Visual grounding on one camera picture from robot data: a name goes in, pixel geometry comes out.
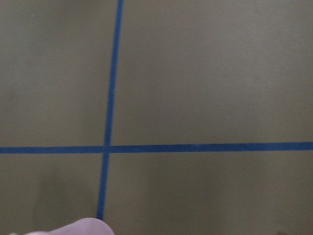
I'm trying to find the pink mesh pen holder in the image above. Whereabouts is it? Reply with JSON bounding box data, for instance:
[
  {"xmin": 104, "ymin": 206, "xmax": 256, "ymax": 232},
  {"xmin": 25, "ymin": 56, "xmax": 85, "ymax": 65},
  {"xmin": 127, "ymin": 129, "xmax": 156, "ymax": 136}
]
[{"xmin": 27, "ymin": 218, "xmax": 114, "ymax": 235}]

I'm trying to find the brown paper table cover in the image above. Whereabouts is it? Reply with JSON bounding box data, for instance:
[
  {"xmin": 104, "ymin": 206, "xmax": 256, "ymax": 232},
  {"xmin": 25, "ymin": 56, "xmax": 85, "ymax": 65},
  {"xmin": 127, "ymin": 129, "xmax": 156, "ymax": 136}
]
[{"xmin": 0, "ymin": 0, "xmax": 313, "ymax": 235}]

